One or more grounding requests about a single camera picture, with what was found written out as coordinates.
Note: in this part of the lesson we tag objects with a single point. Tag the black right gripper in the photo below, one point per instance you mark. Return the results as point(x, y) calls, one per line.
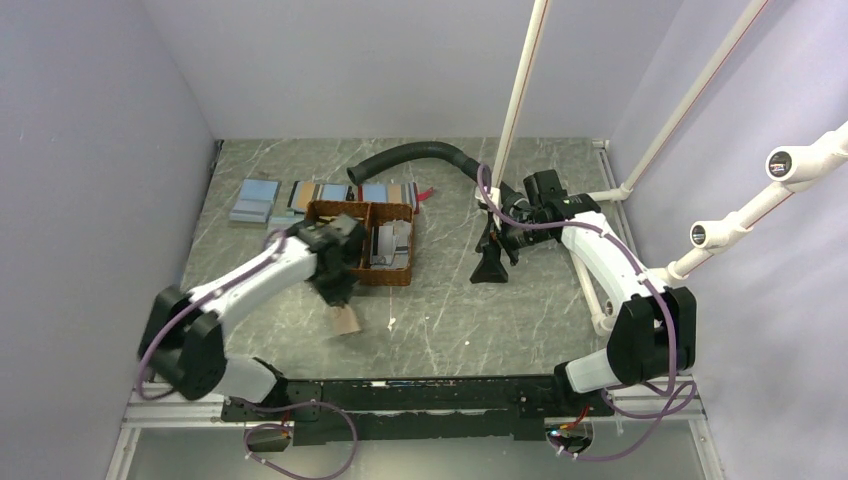
point(491, 268)

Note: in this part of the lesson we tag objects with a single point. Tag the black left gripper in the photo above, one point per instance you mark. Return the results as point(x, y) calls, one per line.
point(337, 295)

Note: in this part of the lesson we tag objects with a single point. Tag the tan leather card holder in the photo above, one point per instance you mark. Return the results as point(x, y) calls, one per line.
point(344, 320)

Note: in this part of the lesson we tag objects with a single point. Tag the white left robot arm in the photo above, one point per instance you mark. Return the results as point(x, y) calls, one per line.
point(184, 339)

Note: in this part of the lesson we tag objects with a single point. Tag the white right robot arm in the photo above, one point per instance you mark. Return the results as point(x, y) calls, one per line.
point(650, 330)

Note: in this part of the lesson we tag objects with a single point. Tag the grey cards in basket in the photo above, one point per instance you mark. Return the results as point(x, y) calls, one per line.
point(391, 245)

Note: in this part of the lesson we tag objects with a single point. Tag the row of cards behind basket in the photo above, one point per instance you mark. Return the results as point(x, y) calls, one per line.
point(304, 192)

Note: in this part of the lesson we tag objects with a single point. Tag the blue card stack far left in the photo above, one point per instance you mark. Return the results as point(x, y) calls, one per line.
point(255, 201)

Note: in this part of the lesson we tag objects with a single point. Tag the brown woven divided basket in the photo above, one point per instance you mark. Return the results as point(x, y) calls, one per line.
point(370, 215)

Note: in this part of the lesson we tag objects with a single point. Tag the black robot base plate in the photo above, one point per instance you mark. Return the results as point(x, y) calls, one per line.
point(521, 407)

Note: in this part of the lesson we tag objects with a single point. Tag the aluminium frame rail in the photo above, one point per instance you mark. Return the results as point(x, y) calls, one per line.
point(631, 404)

